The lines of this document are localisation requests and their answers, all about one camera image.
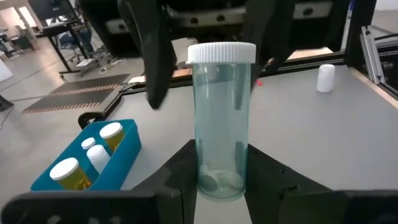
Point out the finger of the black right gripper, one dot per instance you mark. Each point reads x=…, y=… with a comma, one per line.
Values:
x=270, y=40
x=158, y=62

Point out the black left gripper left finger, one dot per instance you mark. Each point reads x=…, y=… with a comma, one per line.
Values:
x=124, y=208

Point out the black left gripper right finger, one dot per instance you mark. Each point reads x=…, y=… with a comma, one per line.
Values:
x=311, y=208

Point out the white opaque pill bottle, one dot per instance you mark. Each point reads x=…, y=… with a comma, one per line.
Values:
x=99, y=157
x=326, y=77

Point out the orange pill bottle white cap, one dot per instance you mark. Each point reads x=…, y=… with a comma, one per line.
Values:
x=113, y=137
x=70, y=175

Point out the small white pill bottle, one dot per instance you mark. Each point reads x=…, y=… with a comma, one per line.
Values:
x=88, y=143

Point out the clear teal pill bottle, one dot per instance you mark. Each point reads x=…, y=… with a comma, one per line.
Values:
x=222, y=124

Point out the blue plastic bin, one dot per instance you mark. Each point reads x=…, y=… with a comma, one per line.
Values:
x=124, y=155

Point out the wooden base board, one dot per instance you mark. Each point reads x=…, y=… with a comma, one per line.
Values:
x=311, y=53

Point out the blue office chair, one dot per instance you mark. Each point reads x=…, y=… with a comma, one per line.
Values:
x=77, y=40

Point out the black striped floor mat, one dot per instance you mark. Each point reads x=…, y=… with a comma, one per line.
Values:
x=77, y=93

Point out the black work table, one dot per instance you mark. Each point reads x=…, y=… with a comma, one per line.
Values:
x=62, y=29

